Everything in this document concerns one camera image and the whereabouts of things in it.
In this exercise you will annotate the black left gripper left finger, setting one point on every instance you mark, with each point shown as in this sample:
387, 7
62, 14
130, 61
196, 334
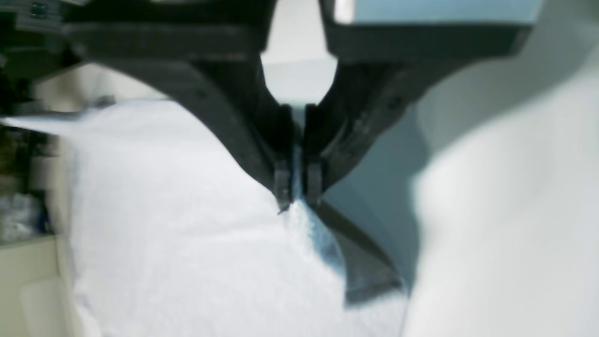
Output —
205, 55

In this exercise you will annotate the grey T-shirt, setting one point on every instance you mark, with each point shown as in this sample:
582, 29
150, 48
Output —
485, 196

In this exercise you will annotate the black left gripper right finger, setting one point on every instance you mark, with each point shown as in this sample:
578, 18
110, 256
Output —
389, 53

